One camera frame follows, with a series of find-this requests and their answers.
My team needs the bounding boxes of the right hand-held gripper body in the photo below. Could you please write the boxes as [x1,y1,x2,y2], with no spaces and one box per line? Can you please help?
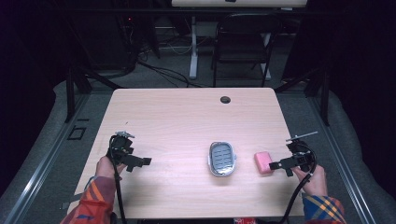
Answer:
[285,131,319,173]

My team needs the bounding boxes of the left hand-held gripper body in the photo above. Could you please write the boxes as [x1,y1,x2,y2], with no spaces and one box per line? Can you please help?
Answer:
[106,131,136,166]

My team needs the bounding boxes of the pink soap bar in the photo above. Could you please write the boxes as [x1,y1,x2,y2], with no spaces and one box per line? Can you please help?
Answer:
[253,150,276,175]

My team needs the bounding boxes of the grey soap dish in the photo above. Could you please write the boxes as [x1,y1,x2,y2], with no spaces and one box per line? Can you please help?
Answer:
[206,141,238,178]

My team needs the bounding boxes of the person's left hand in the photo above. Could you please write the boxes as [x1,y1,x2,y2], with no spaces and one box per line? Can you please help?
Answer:
[94,155,127,180]

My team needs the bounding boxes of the person's right hand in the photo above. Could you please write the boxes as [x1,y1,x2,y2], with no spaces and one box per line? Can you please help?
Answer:
[291,164,329,198]

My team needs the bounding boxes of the black metal stand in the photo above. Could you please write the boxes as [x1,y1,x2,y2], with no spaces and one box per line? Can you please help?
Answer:
[274,64,331,127]
[64,62,123,124]

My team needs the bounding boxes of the black folding chair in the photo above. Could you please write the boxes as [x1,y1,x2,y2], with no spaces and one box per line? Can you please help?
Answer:
[211,12,284,89]

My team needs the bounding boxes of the white desk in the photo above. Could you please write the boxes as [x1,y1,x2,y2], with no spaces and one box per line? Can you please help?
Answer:
[171,0,308,80]

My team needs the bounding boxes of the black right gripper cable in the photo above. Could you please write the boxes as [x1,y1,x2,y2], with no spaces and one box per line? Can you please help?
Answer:
[277,142,318,224]

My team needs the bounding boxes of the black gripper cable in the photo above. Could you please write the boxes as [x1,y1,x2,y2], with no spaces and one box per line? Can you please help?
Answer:
[108,135,128,224]
[277,142,318,224]

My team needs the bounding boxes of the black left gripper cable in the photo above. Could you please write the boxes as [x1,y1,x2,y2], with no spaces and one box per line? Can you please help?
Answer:
[108,135,128,224]

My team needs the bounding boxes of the aluminium floor rail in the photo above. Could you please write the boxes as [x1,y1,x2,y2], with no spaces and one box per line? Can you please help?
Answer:
[0,92,92,224]
[306,92,379,224]

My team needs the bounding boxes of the black floor cables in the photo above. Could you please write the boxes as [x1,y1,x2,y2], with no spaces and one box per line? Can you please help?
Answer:
[124,27,206,89]

